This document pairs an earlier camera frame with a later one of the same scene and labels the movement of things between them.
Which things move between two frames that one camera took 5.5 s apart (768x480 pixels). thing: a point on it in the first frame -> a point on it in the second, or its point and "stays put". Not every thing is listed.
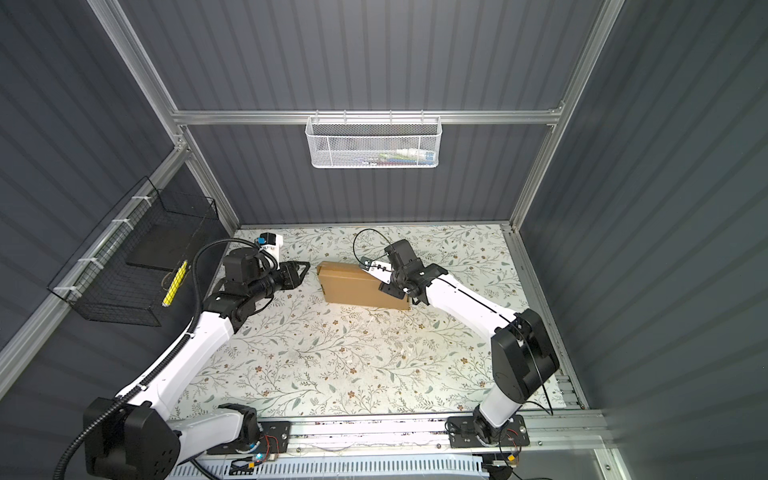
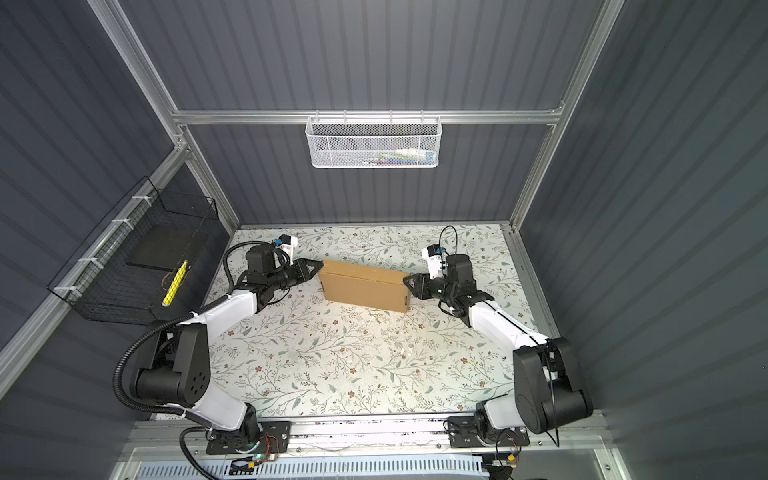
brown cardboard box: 352,284 stays put
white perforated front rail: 327,468 stays put
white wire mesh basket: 374,142 stays put
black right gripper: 389,288 -> 424,283
